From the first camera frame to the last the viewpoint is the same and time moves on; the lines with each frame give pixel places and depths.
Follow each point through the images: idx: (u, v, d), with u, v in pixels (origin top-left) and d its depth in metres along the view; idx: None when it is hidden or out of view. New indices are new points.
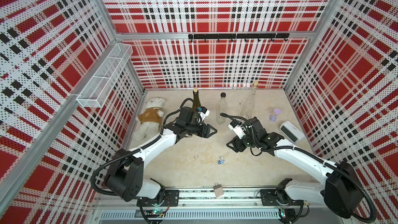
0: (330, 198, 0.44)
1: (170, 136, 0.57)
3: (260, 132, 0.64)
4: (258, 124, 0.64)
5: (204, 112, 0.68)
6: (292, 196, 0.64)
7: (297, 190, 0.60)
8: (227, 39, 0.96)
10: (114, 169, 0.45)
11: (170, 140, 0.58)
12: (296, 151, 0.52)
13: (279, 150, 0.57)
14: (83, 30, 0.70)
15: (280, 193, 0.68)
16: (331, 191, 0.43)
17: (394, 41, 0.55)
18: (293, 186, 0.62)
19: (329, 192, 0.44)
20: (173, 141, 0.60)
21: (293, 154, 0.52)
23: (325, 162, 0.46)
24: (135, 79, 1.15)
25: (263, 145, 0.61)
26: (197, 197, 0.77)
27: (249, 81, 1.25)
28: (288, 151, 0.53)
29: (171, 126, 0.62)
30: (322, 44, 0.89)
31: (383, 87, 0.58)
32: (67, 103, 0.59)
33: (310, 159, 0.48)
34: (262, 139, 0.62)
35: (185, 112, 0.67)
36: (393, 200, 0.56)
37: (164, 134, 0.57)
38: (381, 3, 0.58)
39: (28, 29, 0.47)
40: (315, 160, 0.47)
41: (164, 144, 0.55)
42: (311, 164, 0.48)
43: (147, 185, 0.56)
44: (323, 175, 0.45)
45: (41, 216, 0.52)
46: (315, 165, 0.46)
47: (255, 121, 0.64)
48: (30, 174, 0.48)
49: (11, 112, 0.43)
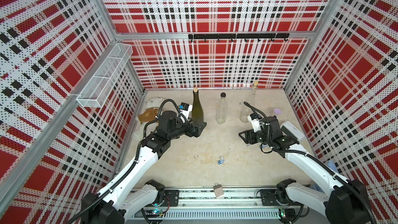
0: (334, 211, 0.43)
1: (149, 157, 0.50)
3: (275, 132, 0.64)
4: (276, 124, 0.64)
5: (185, 109, 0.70)
6: (292, 197, 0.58)
7: (298, 192, 0.59)
8: (227, 40, 0.96)
10: (86, 216, 0.42)
11: (152, 159, 0.52)
12: (308, 158, 0.51)
13: (291, 154, 0.56)
14: (83, 30, 0.70)
15: (280, 191, 0.68)
16: (336, 206, 0.42)
17: (394, 41, 0.55)
18: (294, 188, 0.61)
19: (333, 206, 0.43)
20: (155, 159, 0.53)
21: (303, 159, 0.52)
23: (336, 174, 0.45)
24: (135, 79, 1.15)
25: (275, 145, 0.61)
26: (197, 197, 0.77)
27: (249, 81, 1.25)
28: (300, 156, 0.53)
29: (149, 141, 0.55)
30: (322, 44, 0.89)
31: (383, 87, 0.58)
32: (67, 103, 0.59)
33: (321, 169, 0.47)
34: (276, 139, 0.62)
35: (165, 121, 0.57)
36: (393, 200, 0.56)
37: (140, 158, 0.49)
38: (381, 3, 0.58)
39: (28, 29, 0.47)
40: (326, 171, 0.46)
41: (141, 169, 0.48)
42: (321, 174, 0.47)
43: (136, 202, 0.52)
44: (329, 187, 0.44)
45: (41, 216, 0.52)
46: (325, 175, 0.45)
47: (274, 121, 0.63)
48: (29, 174, 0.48)
49: (11, 112, 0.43)
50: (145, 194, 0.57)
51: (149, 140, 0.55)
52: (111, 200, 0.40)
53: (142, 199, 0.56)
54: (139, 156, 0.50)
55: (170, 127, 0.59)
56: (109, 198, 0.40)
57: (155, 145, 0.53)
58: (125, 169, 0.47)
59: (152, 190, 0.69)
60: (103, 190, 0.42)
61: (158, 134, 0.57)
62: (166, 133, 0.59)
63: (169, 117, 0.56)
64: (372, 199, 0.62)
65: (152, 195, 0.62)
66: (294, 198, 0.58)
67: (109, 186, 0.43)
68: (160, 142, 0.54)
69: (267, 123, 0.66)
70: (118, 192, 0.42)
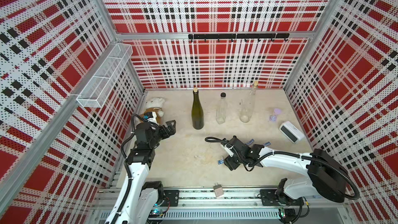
0: (322, 187, 0.45)
1: (142, 169, 0.52)
3: (242, 149, 0.66)
4: (238, 143, 0.67)
5: (151, 117, 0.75)
6: (294, 196, 0.63)
7: (293, 187, 0.60)
8: (227, 40, 0.96)
10: None
11: (144, 169, 0.52)
12: (276, 155, 0.55)
13: (264, 160, 0.59)
14: (83, 30, 0.70)
15: (282, 197, 0.67)
16: (319, 183, 0.45)
17: (394, 41, 0.55)
18: (291, 187, 0.61)
19: (318, 184, 0.45)
20: (146, 171, 0.53)
21: (276, 158, 0.55)
23: (301, 155, 0.49)
24: (135, 79, 1.15)
25: (249, 161, 0.64)
26: (197, 197, 0.77)
27: (249, 81, 1.25)
28: (271, 157, 0.56)
29: (134, 156, 0.55)
30: (322, 44, 0.89)
31: (383, 87, 0.58)
32: (67, 103, 0.59)
33: (290, 158, 0.51)
34: (247, 156, 0.65)
35: (142, 132, 0.58)
36: (393, 200, 0.56)
37: (134, 173, 0.50)
38: (381, 3, 0.58)
39: (28, 29, 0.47)
40: (294, 156, 0.50)
41: (140, 182, 0.49)
42: (292, 162, 0.50)
43: (145, 211, 0.53)
44: (303, 168, 0.48)
45: (41, 216, 0.52)
46: (296, 161, 0.49)
47: (235, 141, 0.67)
48: (30, 174, 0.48)
49: (11, 112, 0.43)
50: (147, 198, 0.58)
51: (133, 156, 0.55)
52: (124, 220, 0.40)
53: (148, 205, 0.55)
54: (132, 172, 0.51)
55: (149, 136, 0.61)
56: (122, 220, 0.41)
57: (142, 157, 0.55)
58: (124, 188, 0.47)
59: (152, 191, 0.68)
60: (111, 216, 0.41)
61: (140, 148, 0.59)
62: (148, 143, 0.61)
63: (145, 127, 0.58)
64: (372, 199, 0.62)
65: (153, 196, 0.61)
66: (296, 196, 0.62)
67: (115, 211, 0.42)
68: (146, 153, 0.56)
69: (231, 146, 0.69)
70: (127, 211, 0.42)
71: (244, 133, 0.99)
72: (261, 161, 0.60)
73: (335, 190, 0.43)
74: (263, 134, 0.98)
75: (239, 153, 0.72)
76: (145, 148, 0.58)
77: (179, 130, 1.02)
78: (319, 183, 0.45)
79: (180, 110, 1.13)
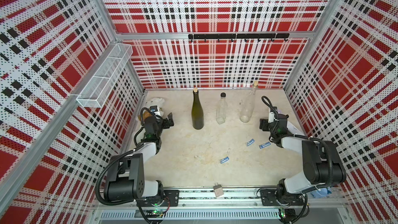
0: (307, 164, 0.50)
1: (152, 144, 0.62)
3: (281, 129, 0.75)
4: (284, 123, 0.74)
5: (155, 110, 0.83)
6: (289, 190, 0.64)
7: (293, 179, 0.62)
8: (227, 40, 0.96)
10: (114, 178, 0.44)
11: (153, 146, 0.63)
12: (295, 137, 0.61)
13: (285, 139, 0.68)
14: (83, 30, 0.70)
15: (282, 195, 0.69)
16: (307, 157, 0.50)
17: (394, 41, 0.55)
18: (292, 179, 0.63)
19: (306, 158, 0.50)
20: (154, 150, 0.64)
21: (292, 138, 0.64)
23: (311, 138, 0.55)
24: (135, 79, 1.15)
25: (274, 136, 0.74)
26: (197, 197, 0.77)
27: (249, 81, 1.25)
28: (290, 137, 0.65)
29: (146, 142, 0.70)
30: (322, 44, 0.89)
31: (383, 87, 0.58)
32: (67, 103, 0.59)
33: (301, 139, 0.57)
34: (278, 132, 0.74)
35: (150, 126, 0.69)
36: (393, 200, 0.56)
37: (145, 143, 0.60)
38: (381, 3, 0.59)
39: (28, 29, 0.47)
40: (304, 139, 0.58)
41: (150, 148, 0.59)
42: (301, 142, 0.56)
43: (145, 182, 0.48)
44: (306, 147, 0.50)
45: (41, 216, 0.52)
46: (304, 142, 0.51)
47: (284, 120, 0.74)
48: (30, 174, 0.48)
49: (11, 112, 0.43)
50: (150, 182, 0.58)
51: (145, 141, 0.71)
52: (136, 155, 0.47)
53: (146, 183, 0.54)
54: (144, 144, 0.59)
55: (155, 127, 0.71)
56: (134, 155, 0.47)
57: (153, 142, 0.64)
58: None
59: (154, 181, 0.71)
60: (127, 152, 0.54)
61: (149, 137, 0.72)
62: (155, 134, 0.72)
63: (152, 121, 0.69)
64: (372, 199, 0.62)
65: (155, 186, 0.63)
66: (292, 190, 0.63)
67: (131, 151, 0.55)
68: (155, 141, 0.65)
69: (277, 120, 0.77)
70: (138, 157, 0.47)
71: (244, 133, 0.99)
72: (282, 139, 0.70)
73: (314, 168, 0.46)
74: (263, 134, 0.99)
75: (276, 128, 0.78)
76: (153, 137, 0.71)
77: (179, 130, 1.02)
78: (312, 152, 0.48)
79: (180, 109, 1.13)
